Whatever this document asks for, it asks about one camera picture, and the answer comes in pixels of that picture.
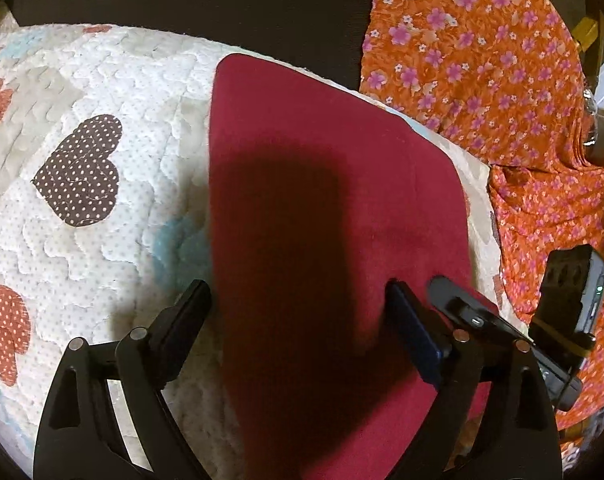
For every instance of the dark red garment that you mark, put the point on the dark red garment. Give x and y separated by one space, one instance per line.
332 210

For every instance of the yellow wooden furniture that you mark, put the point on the yellow wooden furniture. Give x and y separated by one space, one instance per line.
577 15

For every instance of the white quilted heart blanket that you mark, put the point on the white quilted heart blanket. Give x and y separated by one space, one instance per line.
106 210

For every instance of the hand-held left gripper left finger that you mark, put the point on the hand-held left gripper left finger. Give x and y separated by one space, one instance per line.
184 320

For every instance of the orange floral cloth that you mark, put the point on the orange floral cloth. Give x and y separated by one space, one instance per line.
482 60

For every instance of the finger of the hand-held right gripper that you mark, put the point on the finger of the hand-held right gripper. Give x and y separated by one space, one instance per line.
462 305

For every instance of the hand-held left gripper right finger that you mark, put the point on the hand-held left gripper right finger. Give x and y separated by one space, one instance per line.
414 330

